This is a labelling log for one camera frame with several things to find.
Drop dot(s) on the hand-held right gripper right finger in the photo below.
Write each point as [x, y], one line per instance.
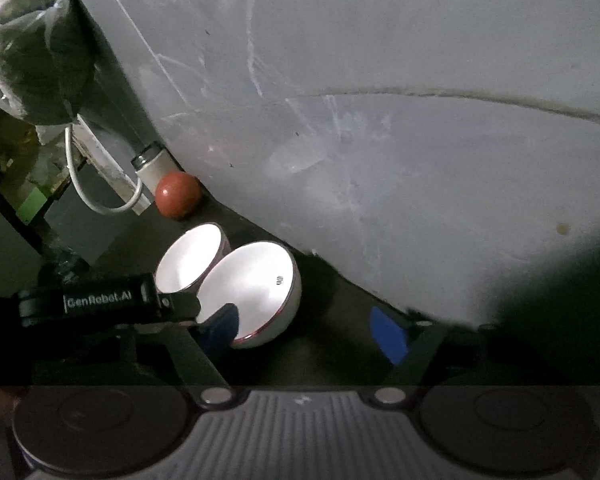
[387, 332]

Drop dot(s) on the large clear plastic bag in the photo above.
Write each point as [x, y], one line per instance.
[30, 45]

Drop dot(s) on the green box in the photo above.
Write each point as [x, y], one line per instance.
[34, 207]

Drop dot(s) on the white ceramic bowl with mark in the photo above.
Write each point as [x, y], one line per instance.
[255, 280]

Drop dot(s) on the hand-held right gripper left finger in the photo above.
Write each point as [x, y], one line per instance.
[222, 327]

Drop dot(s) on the red apple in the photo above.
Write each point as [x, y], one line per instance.
[177, 195]

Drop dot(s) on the dark grey cabinet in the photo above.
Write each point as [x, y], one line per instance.
[90, 230]

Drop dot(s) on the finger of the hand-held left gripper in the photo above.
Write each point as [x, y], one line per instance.
[180, 306]

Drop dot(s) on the black garbage bag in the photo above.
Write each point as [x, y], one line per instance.
[62, 265]

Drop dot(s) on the white thermos bottle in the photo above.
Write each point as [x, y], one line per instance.
[155, 167]

